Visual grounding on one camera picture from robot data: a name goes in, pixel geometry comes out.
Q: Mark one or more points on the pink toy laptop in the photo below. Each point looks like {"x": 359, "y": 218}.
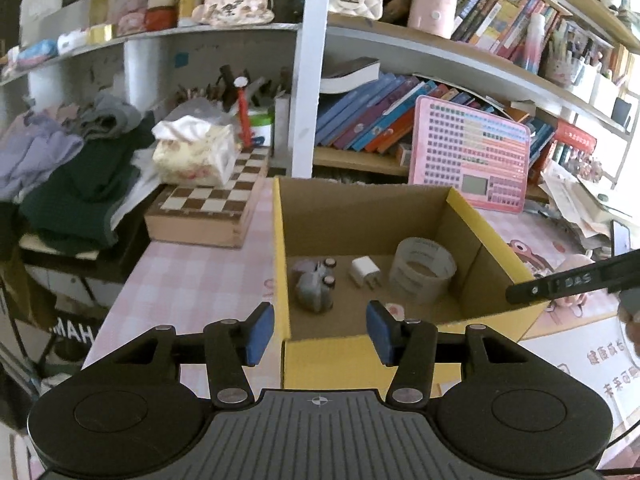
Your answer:
{"x": 465, "y": 150}

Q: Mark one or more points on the floral tissue pack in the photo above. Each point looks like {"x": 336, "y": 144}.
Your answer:
{"x": 195, "y": 155}

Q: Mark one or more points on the dark green garment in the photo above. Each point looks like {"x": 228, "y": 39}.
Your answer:
{"x": 75, "y": 195}

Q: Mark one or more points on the thick dark-cover book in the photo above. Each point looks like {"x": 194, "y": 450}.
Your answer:
{"x": 350, "y": 76}

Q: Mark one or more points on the red and cream jar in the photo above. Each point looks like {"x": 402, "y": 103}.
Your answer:
{"x": 160, "y": 15}

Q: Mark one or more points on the red box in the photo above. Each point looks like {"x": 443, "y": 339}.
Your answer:
{"x": 575, "y": 137}

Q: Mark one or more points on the white small container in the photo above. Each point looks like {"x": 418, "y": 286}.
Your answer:
{"x": 72, "y": 42}

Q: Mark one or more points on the red pen with white cap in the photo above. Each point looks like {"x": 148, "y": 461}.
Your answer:
{"x": 245, "y": 115}

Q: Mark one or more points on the pink pen cup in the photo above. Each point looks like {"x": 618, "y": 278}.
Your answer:
{"x": 565, "y": 67}

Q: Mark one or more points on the yellow cardboard box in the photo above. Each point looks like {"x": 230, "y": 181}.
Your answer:
{"x": 325, "y": 360}

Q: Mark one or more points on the white charger plug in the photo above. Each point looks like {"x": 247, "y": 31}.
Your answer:
{"x": 364, "y": 271}

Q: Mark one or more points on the pink pig plush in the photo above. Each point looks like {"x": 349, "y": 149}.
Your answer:
{"x": 570, "y": 266}

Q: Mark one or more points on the pile of papers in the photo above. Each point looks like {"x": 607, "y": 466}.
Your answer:
{"x": 580, "y": 200}

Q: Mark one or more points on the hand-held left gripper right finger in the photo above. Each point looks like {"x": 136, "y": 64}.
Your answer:
{"x": 380, "y": 332}

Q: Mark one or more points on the row of blue books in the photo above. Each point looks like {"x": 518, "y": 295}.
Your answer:
{"x": 360, "y": 120}

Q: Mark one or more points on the blue wipes packet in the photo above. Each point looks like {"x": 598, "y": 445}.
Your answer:
{"x": 37, "y": 52}

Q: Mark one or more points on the purple garment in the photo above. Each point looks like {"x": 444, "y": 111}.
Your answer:
{"x": 35, "y": 155}

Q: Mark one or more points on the wooden chessboard box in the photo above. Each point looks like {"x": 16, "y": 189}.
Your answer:
{"x": 200, "y": 220}

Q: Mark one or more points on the pink gradient bottle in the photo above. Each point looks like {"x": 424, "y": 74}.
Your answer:
{"x": 534, "y": 45}

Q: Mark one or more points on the white bookshelf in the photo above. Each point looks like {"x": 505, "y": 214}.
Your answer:
{"x": 310, "y": 60}

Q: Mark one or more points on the grey garment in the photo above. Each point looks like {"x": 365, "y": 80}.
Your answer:
{"x": 110, "y": 115}

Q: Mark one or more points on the grey toy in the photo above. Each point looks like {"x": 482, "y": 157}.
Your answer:
{"x": 310, "y": 287}

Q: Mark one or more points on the row of dark books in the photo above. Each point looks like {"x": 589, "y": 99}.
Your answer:
{"x": 500, "y": 15}

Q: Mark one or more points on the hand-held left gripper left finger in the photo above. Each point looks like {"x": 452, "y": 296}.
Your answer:
{"x": 260, "y": 332}

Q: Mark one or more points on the clear tape roll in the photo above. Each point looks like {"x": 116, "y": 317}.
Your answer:
{"x": 415, "y": 280}

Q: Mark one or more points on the green and white cup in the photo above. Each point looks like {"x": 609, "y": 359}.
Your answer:
{"x": 261, "y": 130}

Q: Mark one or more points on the black keyboard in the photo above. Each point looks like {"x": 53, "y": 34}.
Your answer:
{"x": 75, "y": 335}

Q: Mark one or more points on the black smartphone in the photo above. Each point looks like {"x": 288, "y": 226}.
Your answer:
{"x": 621, "y": 237}

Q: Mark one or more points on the white pen holder box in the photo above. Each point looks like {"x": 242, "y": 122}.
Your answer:
{"x": 607, "y": 90}

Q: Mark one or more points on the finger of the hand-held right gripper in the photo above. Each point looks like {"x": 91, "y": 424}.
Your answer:
{"x": 575, "y": 280}

